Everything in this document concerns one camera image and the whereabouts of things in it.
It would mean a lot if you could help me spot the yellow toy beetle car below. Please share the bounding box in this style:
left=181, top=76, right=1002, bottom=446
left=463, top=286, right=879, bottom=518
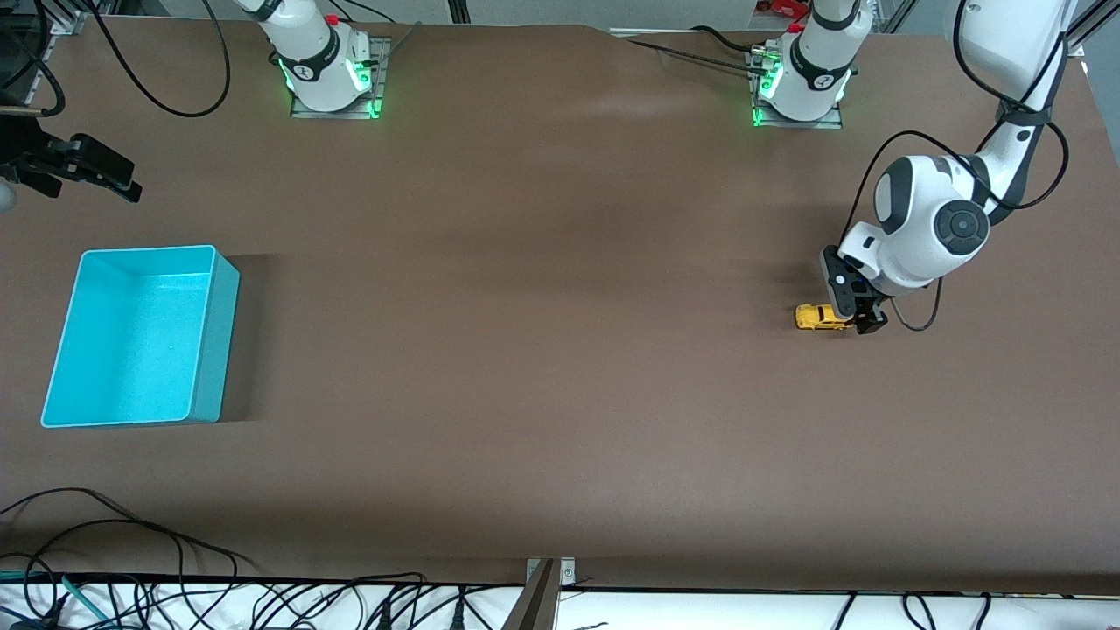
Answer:
left=794, top=304, right=857, bottom=332

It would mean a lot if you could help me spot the metal corner bracket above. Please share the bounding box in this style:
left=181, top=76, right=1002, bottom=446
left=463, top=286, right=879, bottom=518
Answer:
left=526, top=556, right=578, bottom=585

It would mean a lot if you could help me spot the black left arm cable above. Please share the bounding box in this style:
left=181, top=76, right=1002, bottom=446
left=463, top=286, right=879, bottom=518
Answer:
left=844, top=0, right=1073, bottom=333

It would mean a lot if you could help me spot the brown table cover sheet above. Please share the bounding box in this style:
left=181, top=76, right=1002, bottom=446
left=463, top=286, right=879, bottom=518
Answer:
left=0, top=13, right=1120, bottom=598

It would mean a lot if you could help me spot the black corrugated cable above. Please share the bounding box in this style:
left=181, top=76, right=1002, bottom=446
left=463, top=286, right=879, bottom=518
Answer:
left=626, top=38, right=760, bottom=73

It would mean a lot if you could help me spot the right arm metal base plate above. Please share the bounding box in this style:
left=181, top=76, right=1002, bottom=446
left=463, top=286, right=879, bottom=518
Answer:
left=289, top=37, right=391, bottom=121

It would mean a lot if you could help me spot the cyan plastic bin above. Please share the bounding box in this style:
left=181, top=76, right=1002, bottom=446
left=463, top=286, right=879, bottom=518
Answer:
left=40, top=244, right=241, bottom=429

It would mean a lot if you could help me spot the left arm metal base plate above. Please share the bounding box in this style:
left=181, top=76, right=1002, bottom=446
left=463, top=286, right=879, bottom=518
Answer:
left=748, top=48, right=846, bottom=130

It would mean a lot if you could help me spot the dark glass panel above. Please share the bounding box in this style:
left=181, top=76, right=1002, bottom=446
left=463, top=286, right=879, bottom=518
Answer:
left=0, top=0, right=55, bottom=115

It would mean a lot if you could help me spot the black smooth cable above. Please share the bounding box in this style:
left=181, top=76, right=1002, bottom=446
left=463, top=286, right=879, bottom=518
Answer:
left=689, top=24, right=760, bottom=53
left=337, top=0, right=396, bottom=25

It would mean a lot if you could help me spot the black looped cable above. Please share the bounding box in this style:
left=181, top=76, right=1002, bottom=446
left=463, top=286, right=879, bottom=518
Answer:
left=0, top=0, right=67, bottom=119

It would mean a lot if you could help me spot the thin grey cable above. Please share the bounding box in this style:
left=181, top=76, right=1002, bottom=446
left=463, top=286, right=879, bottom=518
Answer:
left=382, top=22, right=423, bottom=67

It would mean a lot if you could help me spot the grey metal bar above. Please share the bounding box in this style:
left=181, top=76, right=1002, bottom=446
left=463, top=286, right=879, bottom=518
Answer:
left=500, top=560, right=561, bottom=630

